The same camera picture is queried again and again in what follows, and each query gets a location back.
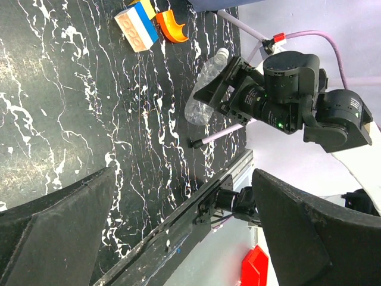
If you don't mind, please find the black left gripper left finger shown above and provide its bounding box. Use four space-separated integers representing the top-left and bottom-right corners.
1 167 115 285

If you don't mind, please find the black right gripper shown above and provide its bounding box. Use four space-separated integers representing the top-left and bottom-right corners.
194 51 320 134

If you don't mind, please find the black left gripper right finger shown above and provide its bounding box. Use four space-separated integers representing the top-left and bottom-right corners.
252 169 380 285

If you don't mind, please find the clear bottle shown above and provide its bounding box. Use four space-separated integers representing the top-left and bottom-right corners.
184 47 230 126

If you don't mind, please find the blue plastic bin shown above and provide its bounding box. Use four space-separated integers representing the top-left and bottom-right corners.
188 0 261 12

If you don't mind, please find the red plastic piece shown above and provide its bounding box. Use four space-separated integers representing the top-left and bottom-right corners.
241 245 269 286

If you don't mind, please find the orange curved toy piece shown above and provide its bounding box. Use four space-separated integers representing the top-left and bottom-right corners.
156 10 189 43

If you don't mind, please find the white blue yellow block stack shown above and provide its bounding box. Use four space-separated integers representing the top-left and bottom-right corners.
114 1 159 52

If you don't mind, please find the lavender tripod stand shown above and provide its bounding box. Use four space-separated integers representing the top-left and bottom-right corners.
188 8 381 150

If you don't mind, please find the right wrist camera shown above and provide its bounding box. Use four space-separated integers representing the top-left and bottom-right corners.
260 33 286 60

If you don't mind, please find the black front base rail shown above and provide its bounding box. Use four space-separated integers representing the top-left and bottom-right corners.
95 150 258 285

